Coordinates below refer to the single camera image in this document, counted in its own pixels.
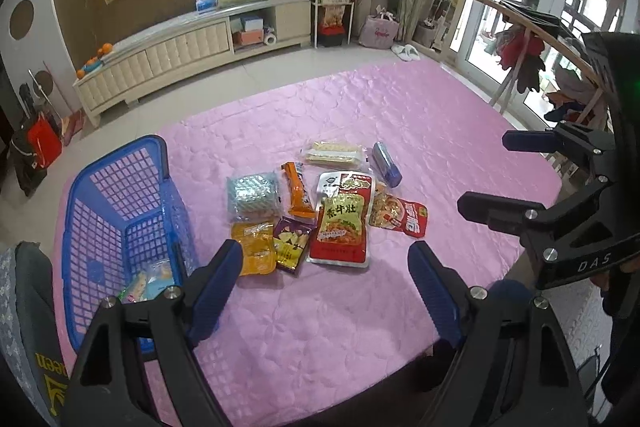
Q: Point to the white slipper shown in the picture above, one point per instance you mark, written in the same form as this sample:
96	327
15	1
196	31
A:
398	50
411	53

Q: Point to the large red yellow snack packet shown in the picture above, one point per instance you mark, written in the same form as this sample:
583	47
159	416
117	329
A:
340	227

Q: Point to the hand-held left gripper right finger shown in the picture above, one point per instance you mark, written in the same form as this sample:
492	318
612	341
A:
435	292

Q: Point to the cream tv cabinet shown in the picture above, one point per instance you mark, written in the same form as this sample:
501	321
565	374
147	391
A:
175	52

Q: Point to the red bag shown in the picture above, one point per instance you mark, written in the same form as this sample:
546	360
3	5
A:
45	142

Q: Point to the pink quilted blanket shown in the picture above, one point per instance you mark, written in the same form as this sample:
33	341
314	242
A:
350	107

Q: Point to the blue gum pack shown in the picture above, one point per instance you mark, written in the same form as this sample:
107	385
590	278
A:
387	164

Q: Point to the red noodle snack packet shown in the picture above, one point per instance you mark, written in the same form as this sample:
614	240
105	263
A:
400	214

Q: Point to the wooden drying rack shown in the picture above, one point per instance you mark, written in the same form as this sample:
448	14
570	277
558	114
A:
550	39

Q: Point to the orange snack bag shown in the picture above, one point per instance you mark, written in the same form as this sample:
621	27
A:
333	17

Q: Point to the blue tissue box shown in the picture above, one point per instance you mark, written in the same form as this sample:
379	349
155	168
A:
206	3

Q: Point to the pink flat carton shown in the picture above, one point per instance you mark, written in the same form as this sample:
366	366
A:
72	124

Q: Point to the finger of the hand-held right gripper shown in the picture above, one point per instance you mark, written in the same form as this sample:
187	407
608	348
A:
500	208
530	141

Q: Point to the purple chip packet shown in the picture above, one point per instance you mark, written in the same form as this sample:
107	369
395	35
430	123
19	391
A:
290	247

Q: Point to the white paper roll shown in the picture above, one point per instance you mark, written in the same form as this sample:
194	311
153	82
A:
270	38

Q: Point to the orange bar snack packet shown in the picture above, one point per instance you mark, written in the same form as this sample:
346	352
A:
297	192

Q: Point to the clear cracker packet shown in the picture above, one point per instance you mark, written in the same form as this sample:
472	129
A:
332	152

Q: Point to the pale green snack packet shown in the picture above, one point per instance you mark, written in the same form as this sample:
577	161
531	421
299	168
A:
147	282

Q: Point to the blue and white box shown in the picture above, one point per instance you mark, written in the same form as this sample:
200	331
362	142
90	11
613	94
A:
251	25

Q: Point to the blue plastic basket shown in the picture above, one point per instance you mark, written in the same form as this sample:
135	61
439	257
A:
80	207

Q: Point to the brown round wall disc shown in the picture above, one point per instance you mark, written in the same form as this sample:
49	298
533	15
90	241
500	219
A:
21	18
42	82

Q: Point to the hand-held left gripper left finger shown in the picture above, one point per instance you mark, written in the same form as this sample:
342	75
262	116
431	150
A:
215	292

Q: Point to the white and red snack packet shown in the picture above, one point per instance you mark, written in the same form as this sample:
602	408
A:
345	182

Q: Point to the red garment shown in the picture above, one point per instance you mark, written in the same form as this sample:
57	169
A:
520	52

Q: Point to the pink box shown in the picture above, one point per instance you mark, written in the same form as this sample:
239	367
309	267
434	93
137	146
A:
247	38

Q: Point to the black bag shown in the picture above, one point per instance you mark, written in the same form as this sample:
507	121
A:
22	162

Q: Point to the silver teal snack packet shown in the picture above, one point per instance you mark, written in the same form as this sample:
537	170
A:
252	197

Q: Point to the pink bag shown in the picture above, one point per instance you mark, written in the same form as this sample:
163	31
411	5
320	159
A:
379	33

